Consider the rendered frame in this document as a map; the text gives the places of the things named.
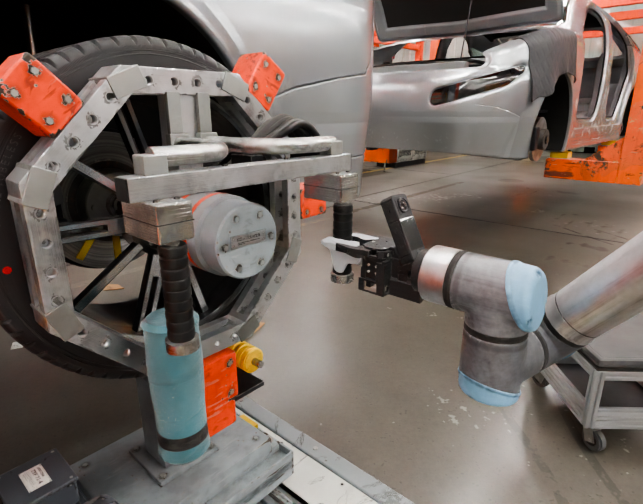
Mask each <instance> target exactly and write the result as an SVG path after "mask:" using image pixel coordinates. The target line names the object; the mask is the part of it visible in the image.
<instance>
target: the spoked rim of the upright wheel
mask: <svg viewBox="0 0 643 504"><path fill-rule="evenodd" d="M130 99H133V100H136V101H139V102H141V103H144V104H146V105H148V106H150V107H152V108H154V109H156V110H158V111H159V107H158V98H157V95H131V96H130V97H129V98H128V99H127V101H126V102H125V103H124V104H123V105H122V107H121V108H120V109H119V110H118V112H117V113H116V114H115V115H114V117H113V118H114V120H115V123H116V125H117V127H118V130H119V132H120V135H121V137H122V139H123V142H124V144H125V147H126V149H127V151H128V154H129V156H130V159H131V161H132V163H133V158H132V155H133V154H139V152H140V154H145V150H146V148H147V147H148V144H147V142H146V139H145V137H144V134H143V132H142V129H141V127H140V124H139V122H138V119H137V116H136V114H135V111H134V109H133V106H132V104H131V101H130ZM122 110H123V112H124V114H125V117H126V119H127V122H128V124H129V127H130V129H131V132H132V134H133V137H134V139H135V142H136V144H137V147H138V149H139V152H138V149H137V147H136V144H135V142H134V139H133V137H132V134H131V132H130V129H129V127H128V124H127V122H126V119H125V117H124V115H123V112H122ZM210 110H211V124H212V132H217V135H218V136H229V137H247V136H246V135H245V133H244V132H243V131H242V130H241V129H240V128H239V126H238V125H237V124H236V123H235V122H234V120H233V119H232V118H231V117H230V116H229V114H228V113H227V112H226V111H225V110H224V108H223V107H222V106H221V105H220V104H219V103H217V102H216V101H214V100H213V99H211V98H210ZM231 154H234V152H228V155H227V156H226V157H225V158H224V159H222V160H220V161H216V164H209V165H203V167H208V166H218V165H222V164H231ZM71 169H72V170H74V171H75V172H77V173H79V174H81V175H82V176H84V177H86V178H88V179H89V180H91V181H93V182H95V183H96V184H98V185H100V186H102V187H103V188H105V189H107V190H109V191H110V192H112V193H114V194H116V189H115V182H114V181H113V180H112V179H110V178H108V177H107V176H105V175H103V174H102V173H100V172H98V171H97V170H95V169H93V168H92V167H90V166H88V165H87V164H85V163H83V162H82V161H80V160H78V161H77V162H76V163H75V165H74V166H73V167H72V168H71ZM216 192H221V193H227V194H232V195H236V196H241V197H243V198H245V199H247V200H248V201H249V202H253V203H258V204H260V205H262V206H264V207H265V208H266V209H267V210H268V211H269V192H268V185H267V183H263V184H256V185H250V186H243V187H237V188H230V189H224V190H217V191H216ZM122 214H123V211H122V204H121V201H119V204H118V208H117V215H114V216H107V217H100V218H93V219H86V220H78V221H71V222H64V223H58V224H59V229H60V232H67V231H73V230H79V229H86V228H92V227H99V226H103V229H98V230H92V231H86V232H80V233H73V234H67V235H61V240H62V245H64V244H70V243H76V242H81V241H87V240H93V239H99V238H104V237H110V236H116V235H121V234H122V236H123V238H124V239H125V240H126V241H127V242H128V243H129V244H130V245H129V246H128V247H127V248H126V249H125V250H124V251H123V252H122V253H121V254H120V255H119V256H118V257H117V258H115V259H114V260H113V261H112V262H111V263H110V264H109V265H108V266H107V267H106V268H105V269H104V270H103V271H102V272H101V273H100V274H99V275H98V276H97V277H96V278H95V279H94V280H93V281H92V282H91V283H90V284H89V285H88V286H87V287H86V288H85V289H84V290H83V291H82V292H81V293H80V294H79V295H78V296H77V297H76V298H75V299H74V300H72V301H73V306H74V311H77V312H79V313H81V314H83V315H85V316H87V317H89V318H91V319H93V320H95V321H97V322H99V323H101V324H103V325H105V326H107V327H109V328H111V329H114V330H116V331H118V332H120V333H122V334H124V335H126V336H128V337H130V338H132V339H134V340H136V341H138V342H140V343H144V334H143V330H142V327H141V322H142V321H143V319H144V318H145V317H146V316H147V315H149V314H150V313H151V312H153V311H155V310H158V309H161V308H164V298H163V292H162V290H163V288H162V286H161V285H162V283H161V279H162V278H161V275H160V268H161V267H160V266H159V255H158V249H157V247H158V245H157V244H154V243H152V244H151V245H149V241H146V240H143V239H140V238H138V237H135V236H132V235H130V234H127V233H126V232H125V226H124V218H123V216H121V215H122ZM141 251H143V252H145V253H147V254H148V255H147V260H146V265H145V269H144V274H143V279H142V284H141V289H140V293H139V297H138V298H135V299H132V300H129V301H124V302H119V303H112V304H91V303H90V302H91V301H92V300H93V299H94V298H95V297H96V296H97V295H98V294H99V293H100V292H101V291H102V290H103V289H104V288H105V287H106V286H107V285H108V284H109V283H110V282H111V281H112V280H113V279H114V278H115V277H116V276H117V275H118V274H119V273H120V272H121V271H122V270H123V269H124V268H125V267H126V266H127V265H128V264H129V263H130V262H131V261H132V260H133V259H134V258H135V257H136V256H137V255H138V254H139V253H140V252H141ZM188 265H189V264H188ZM189 267H190V275H189V276H190V278H191V285H190V286H191V289H192V295H191V296H192V299H193V305H192V306H193V310H194V311H195V312H196V313H198V315H199V324H198V325H199V326H201V325H203V324H206V323H208V322H209V321H211V320H212V319H213V318H215V317H216V316H217V315H218V314H220V313H221V312H222V311H223V310H224V309H225V308H226V307H227V306H228V305H229V304H230V303H231V302H232V301H233V300H234V299H235V298H236V297H237V295H238V294H239V293H240V292H241V290H242V289H243V287H244V286H245V285H246V283H247V281H248V280H249V278H246V279H237V278H233V277H230V276H219V275H215V274H213V273H210V272H207V271H204V270H202V269H200V268H197V267H195V266H192V265H189Z"/></svg>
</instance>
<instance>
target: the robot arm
mask: <svg viewBox="0 0 643 504"><path fill-rule="evenodd" d="M380 204H381V206H382V209H383V212H384V215H385V218H386V221H387V223H388V226H389V229H390V232H391V235H392V238H393V239H392V238H387V237H383V236H378V235H369V234H358V233H353V234H352V241H347V240H343V239H337V238H334V237H331V236H330V237H327V238H325V239H323V240H321V244H323V245H324V246H325V247H327V248H328V249H330V252H331V257H332V262H333V266H334V269H335V270H336V271H337V272H339V273H342V272H344V270H345V268H346V266H347V265H348V264H349V263H350V264H356V265H361V264H362V266H361V277H359V283H358V289H359V290H362V291H365V292H368V293H371V294H375V295H378V296H381V297H384V296H386V295H393V296H396V297H399V298H403V299H406V300H409V301H412V302H416V303H419V304H420V303H422V302H423V300H426V301H430V302H433V303H436V304H440V305H443V306H446V307H449V308H453V309H456V310H459V311H462V312H465V316H464V327H463V336H462V346H461V356H460V365H459V367H458V372H459V385H460V388H461V389H462V390H463V392H464V393H465V394H466V395H468V396H469V397H471V398H472V399H474V400H476V401H478V402H480V403H483V404H486V405H490V406H496V407H506V406H510V405H513V404H514V403H516V402H517V401H518V399H519V396H520V395H521V390H520V387H521V384H522V382H524V381H526V380H527V379H529V378H531V377H533V376H534V375H536V374H537V373H539V372H541V371H542V370H544V369H546V368H547V367H549V366H551V365H553V364H554V363H556V362H558V361H560V360H561V359H564V358H567V357H569V356H571V355H572V354H573V353H575V352H576V351H577V350H579V349H581V348H583V347H584V346H586V345H588V344H590V343H591V342H592V341H593V339H595V338H597V337H599V336H601V335H602V334H604V333H606V332H608V331H609V330H611V329H613V328H615V327H616V326H618V325H620V324H622V323H624V322H625V321H627V320H629V319H631V318H632V317H634V316H636V315H638V314H639V313H641V312H643V231H642V232H640V233H639V234H638V235H636V236H635V237H633V238H632V239H631V240H629V241H628V242H626V243H625V244H624V245H622V246H621V247H619V248H618V249H617V250H615V251H614V252H613V253H611V254H610V255H608V256H607V257H606V258H604V259H603V260H601V261H600V262H599V263H597V264H596V265H594V266H593V267H592V268H590V269H589V270H587V271H586V272H585V273H583V274H582V275H580V276H579V277H578V278H576V279H575V280H573V281H572V282H571V283H569V284H568V285H567V286H565V287H564V288H562V289H561V290H560V291H558V292H557V293H555V294H553V295H550V296H548V297H547V292H548V288H547V279H546V276H545V274H544V272H543V271H542V270H541V269H540V268H538V267H536V266H532V265H528V264H524V263H522V262H520V261H518V260H513V261H511V260H506V259H501V258H496V257H492V256H487V255H482V254H477V253H472V252H468V251H463V250H460V249H455V248H450V247H445V246H440V245H436V246H433V247H432V248H431V249H425V247H424V244H423V241H422V239H421V236H420V233H419V230H418V227H417V225H416V222H415V219H414V216H413V213H412V211H411V208H410V205H409V202H408V199H407V197H406V195H405V194H396V195H391V196H389V197H387V198H385V199H383V200H382V201H381V202H380ZM365 281H366V286H367V287H372V286H374V285H375V284H376V292H374V291H371V290H367V289H365ZM385 287H387V288H386V289H385ZM385 290H386V291H385Z"/></svg>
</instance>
